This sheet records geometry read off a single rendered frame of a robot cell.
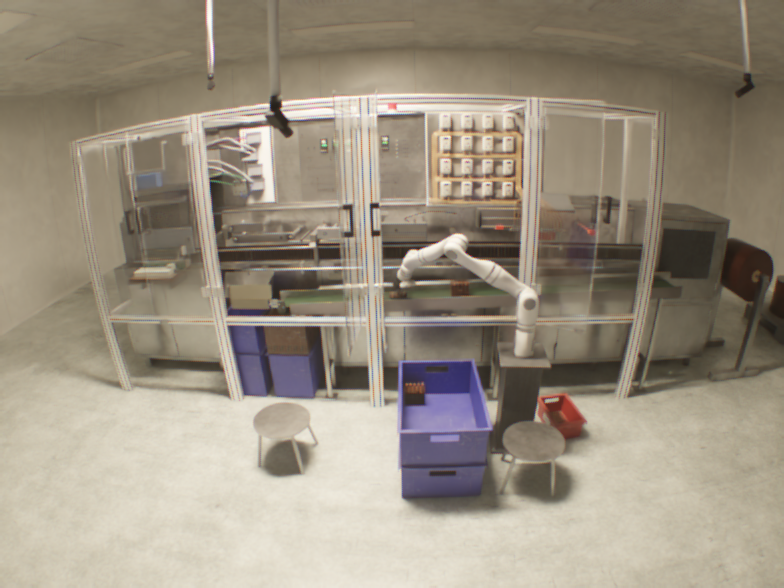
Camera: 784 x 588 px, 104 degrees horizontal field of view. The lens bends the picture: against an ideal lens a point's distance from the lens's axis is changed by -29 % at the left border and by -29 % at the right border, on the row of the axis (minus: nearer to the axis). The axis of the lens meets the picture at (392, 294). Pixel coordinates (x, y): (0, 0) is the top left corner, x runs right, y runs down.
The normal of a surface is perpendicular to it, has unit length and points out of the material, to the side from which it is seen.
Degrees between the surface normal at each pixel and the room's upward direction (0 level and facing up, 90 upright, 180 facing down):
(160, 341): 90
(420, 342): 90
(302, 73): 90
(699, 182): 90
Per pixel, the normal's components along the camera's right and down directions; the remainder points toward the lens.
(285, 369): -0.06, 0.36
